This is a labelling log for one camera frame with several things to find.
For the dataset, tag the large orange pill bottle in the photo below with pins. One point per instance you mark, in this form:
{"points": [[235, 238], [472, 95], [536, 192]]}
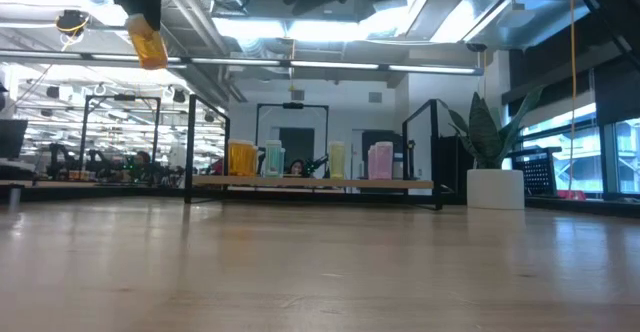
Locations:
{"points": [[256, 161], [149, 47], [241, 158]]}

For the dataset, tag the black door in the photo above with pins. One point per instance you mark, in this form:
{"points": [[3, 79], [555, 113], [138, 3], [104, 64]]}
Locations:
{"points": [[300, 139], [367, 138]]}

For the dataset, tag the grey rectangular ceiling duct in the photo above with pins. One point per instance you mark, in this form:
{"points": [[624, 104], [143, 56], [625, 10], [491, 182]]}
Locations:
{"points": [[450, 2]]}

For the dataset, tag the black aluminium table frame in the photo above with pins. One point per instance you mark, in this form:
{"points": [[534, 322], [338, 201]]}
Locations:
{"points": [[575, 207]]}

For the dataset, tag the black dome ceiling camera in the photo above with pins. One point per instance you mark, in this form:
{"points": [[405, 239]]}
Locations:
{"points": [[476, 47]]}

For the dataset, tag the green plant in white pot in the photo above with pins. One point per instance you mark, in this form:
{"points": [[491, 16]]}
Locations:
{"points": [[495, 189]]}

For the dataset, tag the distant black gantry frame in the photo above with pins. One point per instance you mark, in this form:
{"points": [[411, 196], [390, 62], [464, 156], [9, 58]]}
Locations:
{"points": [[84, 137], [292, 105]]}

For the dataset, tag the black monitor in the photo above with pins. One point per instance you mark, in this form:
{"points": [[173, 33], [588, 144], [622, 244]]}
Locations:
{"points": [[12, 139]]}

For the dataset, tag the distant black robot equipment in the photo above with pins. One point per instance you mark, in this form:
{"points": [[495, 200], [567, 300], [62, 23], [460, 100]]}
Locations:
{"points": [[100, 164]]}

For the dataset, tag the black perforated metal panel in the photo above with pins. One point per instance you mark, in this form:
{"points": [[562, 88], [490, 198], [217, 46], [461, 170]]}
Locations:
{"points": [[537, 177]]}

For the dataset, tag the grey wall vent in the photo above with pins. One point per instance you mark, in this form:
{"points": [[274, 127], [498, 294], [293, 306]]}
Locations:
{"points": [[297, 95], [375, 97]]}

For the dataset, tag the person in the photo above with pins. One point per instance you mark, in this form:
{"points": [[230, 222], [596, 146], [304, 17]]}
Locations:
{"points": [[142, 158], [296, 167]]}

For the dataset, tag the black cabinet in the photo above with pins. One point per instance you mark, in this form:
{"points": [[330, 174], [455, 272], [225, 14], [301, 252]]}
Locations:
{"points": [[450, 172]]}

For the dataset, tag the grey metal post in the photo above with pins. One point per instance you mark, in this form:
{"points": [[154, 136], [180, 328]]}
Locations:
{"points": [[15, 199]]}

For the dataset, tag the small red object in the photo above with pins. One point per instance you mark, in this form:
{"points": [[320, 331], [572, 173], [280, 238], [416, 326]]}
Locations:
{"points": [[570, 195]]}

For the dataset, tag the black window blind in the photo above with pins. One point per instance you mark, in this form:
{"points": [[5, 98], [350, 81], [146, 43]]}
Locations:
{"points": [[617, 97]]}

